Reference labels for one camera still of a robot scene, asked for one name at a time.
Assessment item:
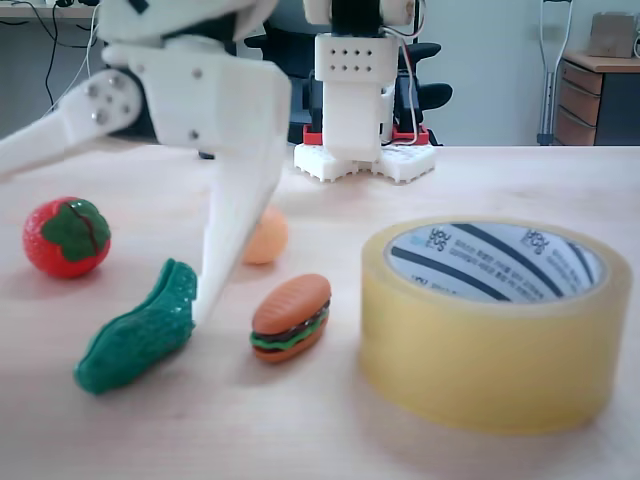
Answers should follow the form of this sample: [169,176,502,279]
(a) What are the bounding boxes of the green toy cucumber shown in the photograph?
[73,257,199,396]

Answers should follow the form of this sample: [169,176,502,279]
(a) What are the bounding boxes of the beige toy egg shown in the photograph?
[241,204,290,266]

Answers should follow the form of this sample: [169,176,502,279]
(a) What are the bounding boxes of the white background desk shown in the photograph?
[0,0,104,25]

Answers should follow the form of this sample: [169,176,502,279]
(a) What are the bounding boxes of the toy hamburger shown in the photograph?
[249,273,333,365]

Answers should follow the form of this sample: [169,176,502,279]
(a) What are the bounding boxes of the red toy strawberry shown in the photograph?
[22,196,113,279]

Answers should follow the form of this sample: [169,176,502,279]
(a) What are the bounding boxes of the black office chair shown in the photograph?
[243,19,454,148]

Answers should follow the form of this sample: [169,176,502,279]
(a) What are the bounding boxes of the yellow packing tape roll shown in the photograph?
[358,215,634,435]

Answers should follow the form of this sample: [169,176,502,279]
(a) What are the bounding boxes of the grey metal crutch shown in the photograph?
[536,0,575,147]

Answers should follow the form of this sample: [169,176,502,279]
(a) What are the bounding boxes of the wooden drawer cabinet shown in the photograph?
[553,48,640,147]

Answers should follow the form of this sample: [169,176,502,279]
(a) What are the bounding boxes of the brown cardboard box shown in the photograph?
[585,12,640,59]

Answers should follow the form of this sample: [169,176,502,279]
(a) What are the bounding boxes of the white hanging cable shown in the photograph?
[48,19,100,115]

